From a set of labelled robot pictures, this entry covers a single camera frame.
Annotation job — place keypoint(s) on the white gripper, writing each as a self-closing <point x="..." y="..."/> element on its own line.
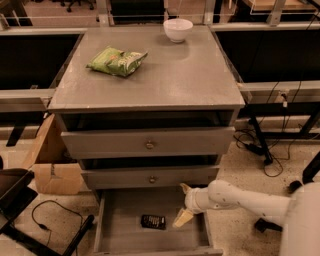
<point x="191" y="201"/>

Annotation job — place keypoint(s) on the black rxbar chocolate bar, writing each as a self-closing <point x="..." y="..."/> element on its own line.
<point x="153" y="222"/>

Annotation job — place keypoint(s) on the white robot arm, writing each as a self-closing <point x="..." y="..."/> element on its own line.
<point x="297" y="215"/>

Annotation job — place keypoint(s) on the grey middle drawer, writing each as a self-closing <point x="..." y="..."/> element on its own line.
<point x="119" y="178"/>

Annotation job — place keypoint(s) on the grey top drawer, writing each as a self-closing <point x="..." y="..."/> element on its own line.
<point x="148" y="142"/>

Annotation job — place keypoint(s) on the grey open bottom drawer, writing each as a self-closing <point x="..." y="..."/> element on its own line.
<point x="119" y="231"/>

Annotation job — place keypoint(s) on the grey drawer cabinet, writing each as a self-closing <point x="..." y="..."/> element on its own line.
<point x="178" y="85"/>

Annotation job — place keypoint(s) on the black table leg stand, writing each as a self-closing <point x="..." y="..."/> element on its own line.
<point x="268" y="158"/>

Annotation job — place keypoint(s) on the brown cardboard box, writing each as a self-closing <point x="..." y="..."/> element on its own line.
<point x="55" y="173"/>

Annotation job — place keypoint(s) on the black office chair right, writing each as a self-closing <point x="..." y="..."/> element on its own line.
<point x="307" y="177"/>

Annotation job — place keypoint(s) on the green snack bag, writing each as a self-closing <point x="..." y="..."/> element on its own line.
<point x="116" y="62"/>

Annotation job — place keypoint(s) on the black chair left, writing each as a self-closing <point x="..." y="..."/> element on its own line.
<point x="55" y="219"/>

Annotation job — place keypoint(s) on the white ceramic bowl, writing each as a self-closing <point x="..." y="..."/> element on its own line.
<point x="177" y="29"/>

